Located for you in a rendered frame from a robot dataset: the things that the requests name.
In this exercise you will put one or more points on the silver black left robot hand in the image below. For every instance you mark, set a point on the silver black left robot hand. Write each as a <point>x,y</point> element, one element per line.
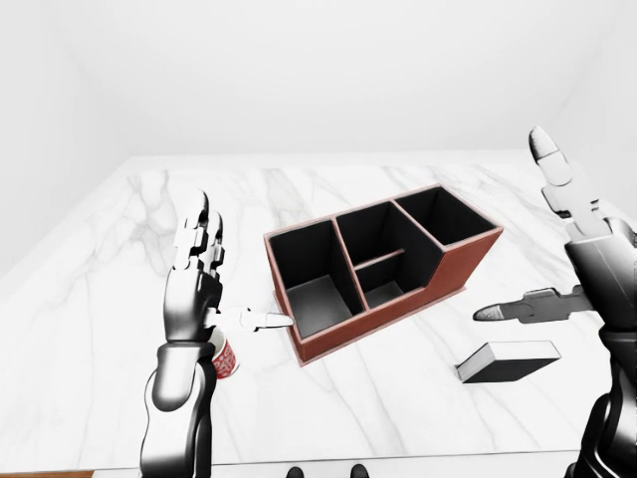
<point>185,304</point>

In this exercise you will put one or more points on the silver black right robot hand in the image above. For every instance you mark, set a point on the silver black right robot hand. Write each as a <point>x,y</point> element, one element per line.
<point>592,269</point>

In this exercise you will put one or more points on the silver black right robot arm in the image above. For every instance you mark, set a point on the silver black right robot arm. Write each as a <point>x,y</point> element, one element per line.
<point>609,408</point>

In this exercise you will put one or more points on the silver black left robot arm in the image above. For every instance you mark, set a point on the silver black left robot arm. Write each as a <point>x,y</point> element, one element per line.
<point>175,408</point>

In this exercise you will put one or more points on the white book with black cover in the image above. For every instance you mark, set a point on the white book with black cover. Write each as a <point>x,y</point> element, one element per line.
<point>507,362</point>

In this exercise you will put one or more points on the red-brown desk caddy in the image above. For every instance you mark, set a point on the red-brown desk caddy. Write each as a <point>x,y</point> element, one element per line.
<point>383,269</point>

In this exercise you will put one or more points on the red white patterned mug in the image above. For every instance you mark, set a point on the red white patterned mug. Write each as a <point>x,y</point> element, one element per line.
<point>225,358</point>

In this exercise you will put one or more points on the small dark round shape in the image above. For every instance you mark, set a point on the small dark round shape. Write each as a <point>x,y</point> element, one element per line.
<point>359,470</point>
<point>295,471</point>

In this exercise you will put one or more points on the brown wooden strip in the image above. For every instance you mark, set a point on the brown wooden strip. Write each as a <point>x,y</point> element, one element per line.
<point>47,474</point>

